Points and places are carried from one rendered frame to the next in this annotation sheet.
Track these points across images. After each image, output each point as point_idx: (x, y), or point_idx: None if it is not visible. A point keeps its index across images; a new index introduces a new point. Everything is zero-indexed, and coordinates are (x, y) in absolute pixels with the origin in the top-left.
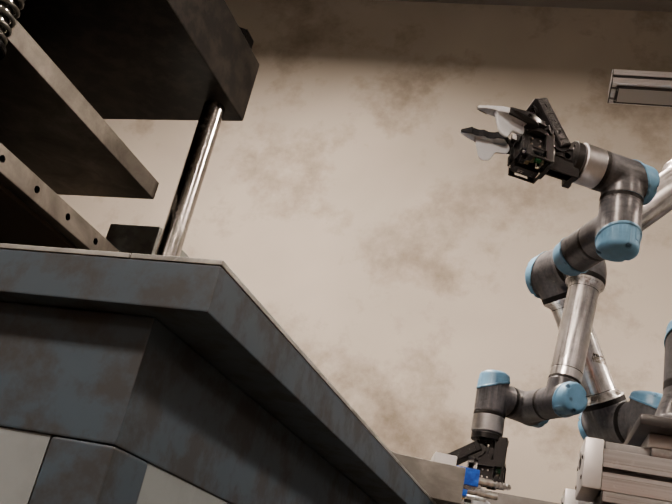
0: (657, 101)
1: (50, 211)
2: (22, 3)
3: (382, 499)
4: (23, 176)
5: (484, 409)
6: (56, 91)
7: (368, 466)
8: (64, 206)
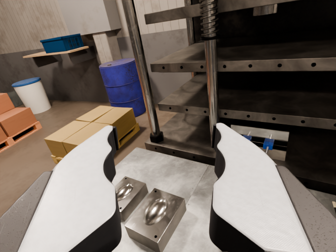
0: None
1: (295, 69)
2: (209, 10)
3: None
4: (267, 65)
5: None
6: (280, 2)
7: None
8: (307, 61)
